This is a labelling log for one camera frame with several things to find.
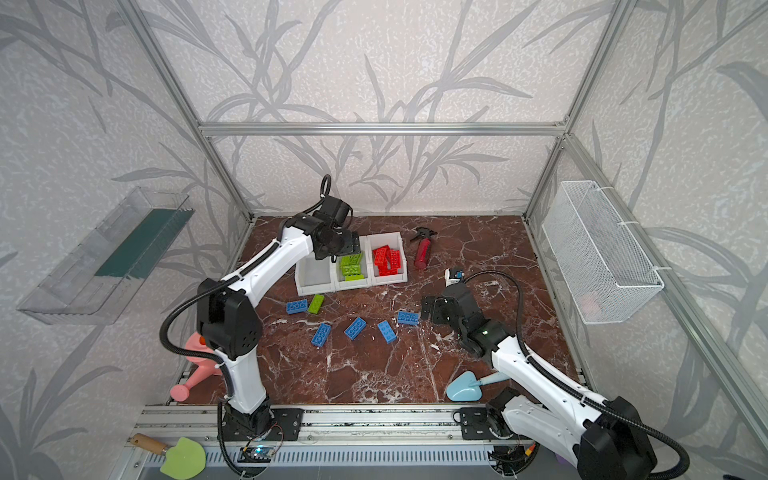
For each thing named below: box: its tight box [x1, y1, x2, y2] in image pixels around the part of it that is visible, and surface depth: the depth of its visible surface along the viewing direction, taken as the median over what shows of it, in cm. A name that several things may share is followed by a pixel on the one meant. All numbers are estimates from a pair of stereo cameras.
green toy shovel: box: [130, 433, 207, 480], surface depth 71 cm
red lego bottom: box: [390, 249, 401, 269], surface depth 104 cm
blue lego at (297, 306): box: [286, 299, 309, 315], surface depth 96 cm
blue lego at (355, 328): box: [344, 317, 367, 341], surface depth 91 cm
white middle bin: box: [334, 235, 372, 291], surface depth 101 cm
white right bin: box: [367, 232, 408, 286], surface depth 101 cm
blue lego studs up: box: [377, 320, 397, 344], surface depth 90 cm
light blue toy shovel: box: [446, 371, 511, 402], surface depth 80 cm
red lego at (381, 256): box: [372, 245, 391, 269], surface depth 101 cm
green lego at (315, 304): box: [308, 294, 325, 315], surface depth 97 cm
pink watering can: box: [170, 331, 223, 402], surface depth 73 cm
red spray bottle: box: [410, 226, 438, 269], surface depth 110 cm
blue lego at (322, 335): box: [311, 323, 333, 348], surface depth 89 cm
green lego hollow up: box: [342, 265, 361, 276], surface depth 104 cm
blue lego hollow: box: [397, 311, 421, 325], surface depth 93 cm
